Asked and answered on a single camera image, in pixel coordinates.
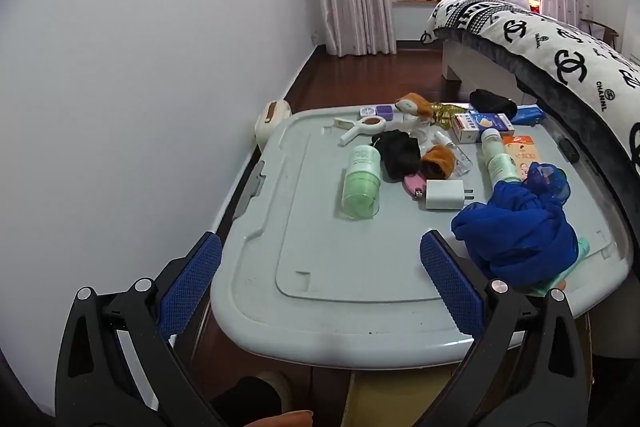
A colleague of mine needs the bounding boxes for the black cloth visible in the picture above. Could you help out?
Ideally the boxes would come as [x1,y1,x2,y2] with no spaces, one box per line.
[469,89,518,120]

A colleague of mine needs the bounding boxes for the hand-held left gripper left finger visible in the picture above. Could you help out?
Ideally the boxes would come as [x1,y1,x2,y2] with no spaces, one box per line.
[54,231,231,427]

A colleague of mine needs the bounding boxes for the small clear spray bottle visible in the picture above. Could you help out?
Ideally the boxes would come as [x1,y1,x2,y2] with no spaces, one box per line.
[432,130,473,175]

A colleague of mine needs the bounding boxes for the yellow green plastic wrapper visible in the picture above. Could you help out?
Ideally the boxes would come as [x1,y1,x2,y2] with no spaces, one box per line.
[430,103,468,128]

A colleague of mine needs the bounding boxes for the white charger plug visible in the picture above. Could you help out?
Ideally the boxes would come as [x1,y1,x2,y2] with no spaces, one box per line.
[417,192,475,210]

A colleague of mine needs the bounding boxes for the person's left hand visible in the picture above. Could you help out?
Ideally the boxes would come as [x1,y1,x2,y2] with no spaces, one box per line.
[252,409,315,427]

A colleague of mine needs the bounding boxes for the blue cloth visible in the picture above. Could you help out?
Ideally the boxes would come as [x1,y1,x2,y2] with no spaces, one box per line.
[451,184,580,285]

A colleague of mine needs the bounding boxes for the person's black socked foot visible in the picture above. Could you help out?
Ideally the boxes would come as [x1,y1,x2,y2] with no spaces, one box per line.
[210,376,283,427]

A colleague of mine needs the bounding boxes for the black white printed blanket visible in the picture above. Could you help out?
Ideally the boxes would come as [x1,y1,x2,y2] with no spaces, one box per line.
[419,0,640,258]

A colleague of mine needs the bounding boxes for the white bed frame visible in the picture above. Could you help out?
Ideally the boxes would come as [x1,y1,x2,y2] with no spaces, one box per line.
[442,39,538,105]

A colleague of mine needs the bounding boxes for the orange cardboard box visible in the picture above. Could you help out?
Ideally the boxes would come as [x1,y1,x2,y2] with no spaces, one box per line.
[501,134,543,182]

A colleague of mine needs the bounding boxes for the blue mesh pouch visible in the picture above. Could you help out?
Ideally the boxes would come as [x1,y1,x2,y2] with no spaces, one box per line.
[522,162,571,208]

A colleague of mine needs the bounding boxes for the dark green spray bottle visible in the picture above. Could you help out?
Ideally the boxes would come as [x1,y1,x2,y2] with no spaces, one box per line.
[557,138,581,165]

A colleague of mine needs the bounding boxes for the white brown plush slipper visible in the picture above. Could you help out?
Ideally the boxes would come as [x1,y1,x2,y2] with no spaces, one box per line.
[253,99,295,152]

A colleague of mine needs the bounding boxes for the blue white medicine box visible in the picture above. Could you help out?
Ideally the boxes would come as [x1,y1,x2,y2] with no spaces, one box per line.
[452,112,515,144]

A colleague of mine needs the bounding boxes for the clear plastic cup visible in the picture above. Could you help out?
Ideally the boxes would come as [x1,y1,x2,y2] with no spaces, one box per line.
[397,119,435,145]

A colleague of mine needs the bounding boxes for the pink nail clipper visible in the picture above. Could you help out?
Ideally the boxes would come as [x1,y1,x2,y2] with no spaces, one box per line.
[403,173,429,198]

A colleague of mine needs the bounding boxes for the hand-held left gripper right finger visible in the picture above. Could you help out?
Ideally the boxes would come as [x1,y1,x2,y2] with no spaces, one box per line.
[415,229,592,427]

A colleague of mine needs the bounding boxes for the black sock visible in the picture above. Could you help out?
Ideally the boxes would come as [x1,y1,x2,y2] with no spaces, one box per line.
[371,130,422,182]

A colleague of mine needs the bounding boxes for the orange plush sock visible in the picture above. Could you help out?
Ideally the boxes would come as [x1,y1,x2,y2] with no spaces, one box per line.
[395,93,435,120]
[419,145,455,180]

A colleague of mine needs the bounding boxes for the wooden chair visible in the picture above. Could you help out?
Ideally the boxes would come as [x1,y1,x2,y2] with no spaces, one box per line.
[580,18,626,50]

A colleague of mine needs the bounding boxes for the white plastic clip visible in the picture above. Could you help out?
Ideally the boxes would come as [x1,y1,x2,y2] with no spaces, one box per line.
[334,116,388,146]

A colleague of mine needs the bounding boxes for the blue packet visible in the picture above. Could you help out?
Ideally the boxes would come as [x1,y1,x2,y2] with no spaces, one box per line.
[510,104,545,125]

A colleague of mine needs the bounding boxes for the purple white lens case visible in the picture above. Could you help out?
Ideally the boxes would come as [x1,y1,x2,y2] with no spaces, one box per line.
[360,105,398,120]

